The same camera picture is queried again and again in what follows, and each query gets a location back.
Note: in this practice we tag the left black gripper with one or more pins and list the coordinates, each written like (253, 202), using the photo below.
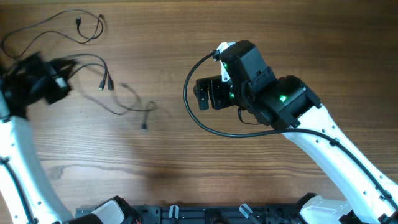
(63, 65)

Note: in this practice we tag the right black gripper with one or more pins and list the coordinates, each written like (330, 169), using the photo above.
(216, 84)

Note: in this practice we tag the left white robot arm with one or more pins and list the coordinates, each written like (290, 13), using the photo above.
(24, 185)

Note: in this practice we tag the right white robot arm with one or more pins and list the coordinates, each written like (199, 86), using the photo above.
(287, 106)

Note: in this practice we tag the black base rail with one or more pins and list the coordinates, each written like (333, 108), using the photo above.
(268, 214)

